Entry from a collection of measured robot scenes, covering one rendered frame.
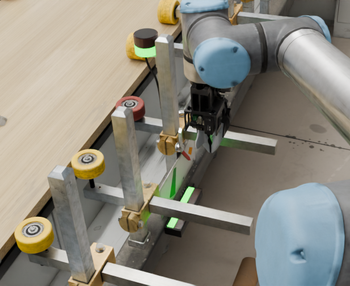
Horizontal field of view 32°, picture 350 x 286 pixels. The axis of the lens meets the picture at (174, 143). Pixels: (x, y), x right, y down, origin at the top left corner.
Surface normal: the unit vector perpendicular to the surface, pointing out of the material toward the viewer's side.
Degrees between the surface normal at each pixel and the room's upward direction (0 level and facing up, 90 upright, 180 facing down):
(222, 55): 90
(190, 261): 0
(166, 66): 90
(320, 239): 35
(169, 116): 90
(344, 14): 90
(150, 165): 0
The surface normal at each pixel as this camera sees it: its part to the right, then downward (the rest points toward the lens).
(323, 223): -0.05, -0.51
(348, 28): -0.36, 0.59
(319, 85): -0.92, -0.27
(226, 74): 0.07, 0.61
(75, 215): 0.93, 0.18
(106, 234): -0.06, -0.79
